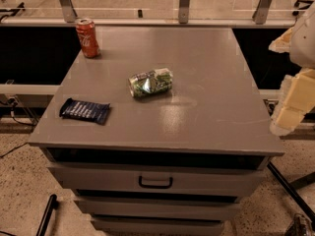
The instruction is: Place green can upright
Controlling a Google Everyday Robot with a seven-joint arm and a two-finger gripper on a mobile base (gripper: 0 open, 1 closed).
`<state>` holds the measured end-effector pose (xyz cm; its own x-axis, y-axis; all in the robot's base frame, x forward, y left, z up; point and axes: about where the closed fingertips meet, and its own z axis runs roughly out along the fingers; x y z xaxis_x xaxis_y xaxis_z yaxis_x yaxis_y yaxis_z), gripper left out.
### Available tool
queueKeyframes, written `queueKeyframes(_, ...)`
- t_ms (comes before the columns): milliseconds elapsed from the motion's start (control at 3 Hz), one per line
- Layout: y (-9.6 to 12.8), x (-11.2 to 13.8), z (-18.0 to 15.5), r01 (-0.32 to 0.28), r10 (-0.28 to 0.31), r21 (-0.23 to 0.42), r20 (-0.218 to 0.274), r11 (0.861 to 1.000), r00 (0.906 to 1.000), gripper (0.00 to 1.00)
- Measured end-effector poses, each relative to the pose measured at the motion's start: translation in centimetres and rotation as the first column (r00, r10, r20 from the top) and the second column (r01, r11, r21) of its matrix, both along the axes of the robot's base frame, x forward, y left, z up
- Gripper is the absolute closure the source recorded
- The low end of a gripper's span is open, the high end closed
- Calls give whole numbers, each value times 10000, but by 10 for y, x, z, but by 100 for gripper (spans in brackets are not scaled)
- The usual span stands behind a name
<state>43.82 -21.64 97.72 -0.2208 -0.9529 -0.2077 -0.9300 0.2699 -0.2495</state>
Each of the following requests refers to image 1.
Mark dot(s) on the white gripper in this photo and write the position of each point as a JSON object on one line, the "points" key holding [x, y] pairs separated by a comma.
{"points": [[304, 43]]}

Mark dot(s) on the green soda can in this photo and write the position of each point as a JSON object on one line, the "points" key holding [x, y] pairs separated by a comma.
{"points": [[151, 83]]}

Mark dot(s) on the red cola can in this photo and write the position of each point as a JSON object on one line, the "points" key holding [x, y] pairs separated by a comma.
{"points": [[85, 29]]}

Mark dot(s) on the black floor leg right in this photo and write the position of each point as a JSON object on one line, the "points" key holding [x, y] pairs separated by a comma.
{"points": [[291, 191]]}

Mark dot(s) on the grey drawer cabinet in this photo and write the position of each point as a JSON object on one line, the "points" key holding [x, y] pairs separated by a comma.
{"points": [[210, 132]]}

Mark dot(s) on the dark blue snack bar wrapper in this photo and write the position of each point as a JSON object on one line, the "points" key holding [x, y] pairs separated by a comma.
{"points": [[84, 111]]}

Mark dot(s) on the black bar on floor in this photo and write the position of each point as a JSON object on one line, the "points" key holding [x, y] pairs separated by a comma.
{"points": [[51, 206]]}

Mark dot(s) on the right metal bracket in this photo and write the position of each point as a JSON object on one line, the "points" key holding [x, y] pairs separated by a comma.
{"points": [[261, 13]]}

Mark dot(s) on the metal bracket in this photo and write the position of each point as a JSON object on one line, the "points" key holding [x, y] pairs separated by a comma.
{"points": [[261, 13], [183, 11], [69, 13]]}

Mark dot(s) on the middle metal bracket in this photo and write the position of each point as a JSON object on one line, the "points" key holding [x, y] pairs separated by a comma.
{"points": [[183, 11]]}

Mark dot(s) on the black drawer handle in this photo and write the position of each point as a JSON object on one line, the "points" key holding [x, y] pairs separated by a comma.
{"points": [[161, 184]]}

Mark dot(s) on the left metal bracket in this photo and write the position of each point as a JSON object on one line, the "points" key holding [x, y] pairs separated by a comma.
{"points": [[69, 13]]}

